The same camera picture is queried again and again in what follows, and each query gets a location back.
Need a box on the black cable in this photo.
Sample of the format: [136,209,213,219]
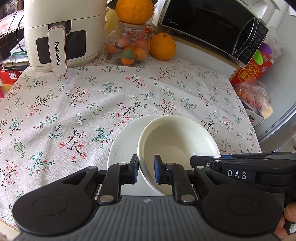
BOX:
[7,9,26,54]

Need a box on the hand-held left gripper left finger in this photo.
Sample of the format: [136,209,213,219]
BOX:
[60,153,139,205]

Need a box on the green plastic object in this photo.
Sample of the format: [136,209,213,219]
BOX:
[252,50,264,66]

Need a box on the large cream bowl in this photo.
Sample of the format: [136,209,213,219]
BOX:
[137,116,221,196]

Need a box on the white cardboard box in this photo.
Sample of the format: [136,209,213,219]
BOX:
[244,102,274,128]

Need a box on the cream air fryer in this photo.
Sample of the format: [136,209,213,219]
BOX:
[23,0,109,76]

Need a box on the red carton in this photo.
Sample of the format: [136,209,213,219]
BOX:
[0,70,23,87]

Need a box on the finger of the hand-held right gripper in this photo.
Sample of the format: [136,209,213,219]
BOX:
[190,155,222,173]
[221,152,296,160]

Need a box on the glass mug with red label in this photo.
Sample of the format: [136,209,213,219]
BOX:
[126,27,154,43]

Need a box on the white lace-edged cloth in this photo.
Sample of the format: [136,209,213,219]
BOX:
[0,11,26,39]

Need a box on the glass jar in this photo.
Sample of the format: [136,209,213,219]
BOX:
[100,20,154,67]

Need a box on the stack of papers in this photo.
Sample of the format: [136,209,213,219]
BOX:
[0,39,29,70]

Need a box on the red and yellow printed box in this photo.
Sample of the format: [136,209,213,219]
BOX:
[230,52,275,87]

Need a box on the floral tablecloth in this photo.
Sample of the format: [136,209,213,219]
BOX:
[0,56,263,223]

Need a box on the grey refrigerator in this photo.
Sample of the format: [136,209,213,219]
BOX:
[255,46,296,153]

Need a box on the pile of small tangerines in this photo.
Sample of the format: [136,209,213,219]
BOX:
[106,35,149,66]

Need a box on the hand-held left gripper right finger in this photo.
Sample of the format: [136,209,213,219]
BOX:
[154,155,222,205]

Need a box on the white plastic container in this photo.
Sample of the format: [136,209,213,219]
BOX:
[243,0,289,26]

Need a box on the large orange with leaves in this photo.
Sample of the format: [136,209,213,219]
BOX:
[115,0,155,25]

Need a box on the person's right hand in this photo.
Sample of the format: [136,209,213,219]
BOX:
[275,202,296,241]

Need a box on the plastic bag of small oranges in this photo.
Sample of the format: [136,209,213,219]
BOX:
[233,77,270,112]

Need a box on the white microwave shelf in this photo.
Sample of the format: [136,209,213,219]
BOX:
[171,35,241,81]

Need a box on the black microwave oven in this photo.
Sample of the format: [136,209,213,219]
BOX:
[158,0,269,66]

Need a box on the white plate with rose print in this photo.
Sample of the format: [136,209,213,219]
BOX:
[107,114,176,197]

